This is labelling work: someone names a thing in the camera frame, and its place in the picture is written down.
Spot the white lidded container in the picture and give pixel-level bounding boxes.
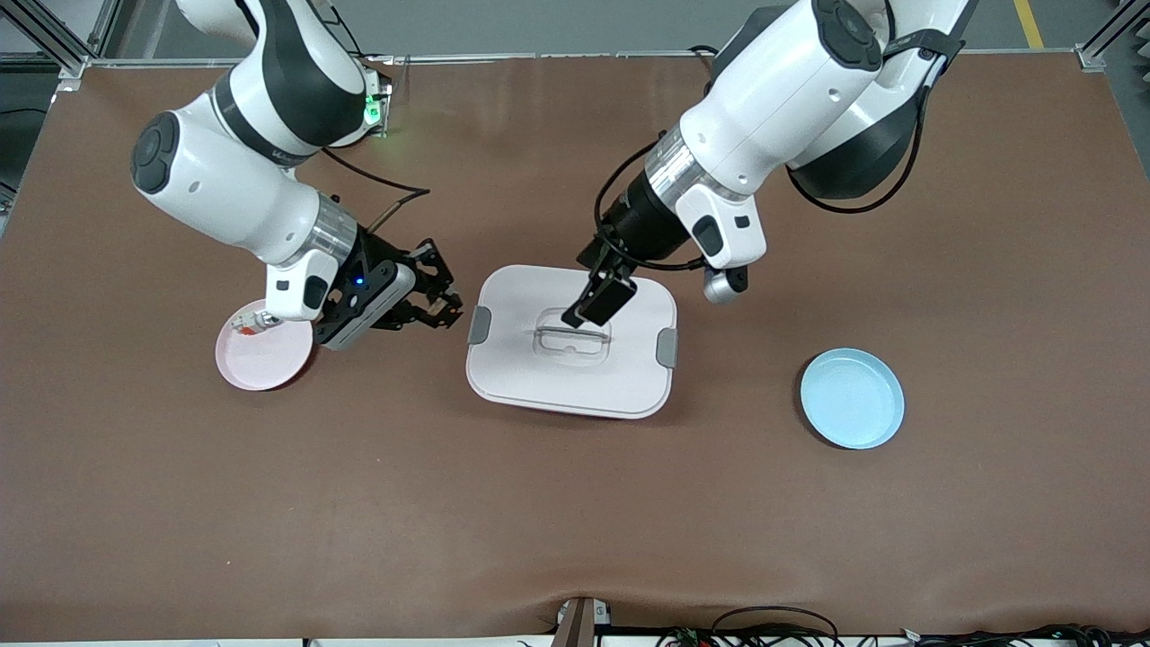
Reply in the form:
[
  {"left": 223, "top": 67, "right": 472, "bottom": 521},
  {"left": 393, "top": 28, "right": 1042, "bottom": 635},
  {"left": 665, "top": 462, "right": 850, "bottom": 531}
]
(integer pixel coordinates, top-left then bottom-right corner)
[{"left": 465, "top": 264, "right": 679, "bottom": 421}]

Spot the pink round plate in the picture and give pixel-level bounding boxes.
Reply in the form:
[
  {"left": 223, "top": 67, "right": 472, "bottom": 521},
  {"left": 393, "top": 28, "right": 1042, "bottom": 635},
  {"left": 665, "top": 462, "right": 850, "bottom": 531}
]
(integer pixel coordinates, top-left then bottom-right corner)
[{"left": 215, "top": 297, "right": 317, "bottom": 392}]

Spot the light blue round plate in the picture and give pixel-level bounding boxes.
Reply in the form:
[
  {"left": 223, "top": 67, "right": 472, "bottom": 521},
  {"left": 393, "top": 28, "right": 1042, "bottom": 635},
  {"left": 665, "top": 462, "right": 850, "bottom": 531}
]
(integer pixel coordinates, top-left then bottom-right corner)
[{"left": 800, "top": 348, "right": 906, "bottom": 450}]

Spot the clear lid handle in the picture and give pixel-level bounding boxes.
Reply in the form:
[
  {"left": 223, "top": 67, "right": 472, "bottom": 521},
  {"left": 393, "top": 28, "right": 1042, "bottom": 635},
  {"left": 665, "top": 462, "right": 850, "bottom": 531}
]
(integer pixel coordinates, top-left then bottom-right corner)
[{"left": 534, "top": 308, "right": 615, "bottom": 368}]

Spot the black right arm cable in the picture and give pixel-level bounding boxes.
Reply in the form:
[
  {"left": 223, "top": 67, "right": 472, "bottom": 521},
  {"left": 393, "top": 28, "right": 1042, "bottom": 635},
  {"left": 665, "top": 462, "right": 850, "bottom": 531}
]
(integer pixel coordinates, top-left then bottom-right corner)
[{"left": 319, "top": 0, "right": 432, "bottom": 235}]

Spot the white and silver switch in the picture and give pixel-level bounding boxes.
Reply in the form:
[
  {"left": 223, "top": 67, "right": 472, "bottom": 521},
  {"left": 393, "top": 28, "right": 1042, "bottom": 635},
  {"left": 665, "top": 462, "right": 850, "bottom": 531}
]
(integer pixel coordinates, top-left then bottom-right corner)
[{"left": 227, "top": 309, "right": 279, "bottom": 339}]

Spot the silver table edge rail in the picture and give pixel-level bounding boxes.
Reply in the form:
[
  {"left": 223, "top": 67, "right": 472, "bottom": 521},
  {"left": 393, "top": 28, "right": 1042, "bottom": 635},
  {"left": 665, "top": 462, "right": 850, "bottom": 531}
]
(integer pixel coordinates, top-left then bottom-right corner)
[{"left": 88, "top": 49, "right": 1079, "bottom": 69}]

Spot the aluminium frame post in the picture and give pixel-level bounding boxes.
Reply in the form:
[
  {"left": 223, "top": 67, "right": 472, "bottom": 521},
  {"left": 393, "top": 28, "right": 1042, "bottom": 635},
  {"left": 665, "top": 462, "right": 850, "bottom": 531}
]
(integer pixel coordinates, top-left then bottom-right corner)
[
  {"left": 0, "top": 0, "right": 123, "bottom": 96},
  {"left": 1074, "top": 0, "right": 1150, "bottom": 73}
]

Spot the black cable bundle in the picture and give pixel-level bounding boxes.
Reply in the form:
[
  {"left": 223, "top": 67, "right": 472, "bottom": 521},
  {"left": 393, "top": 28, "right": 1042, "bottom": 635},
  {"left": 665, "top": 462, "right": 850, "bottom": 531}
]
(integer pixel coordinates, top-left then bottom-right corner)
[{"left": 656, "top": 607, "right": 1150, "bottom": 647}]

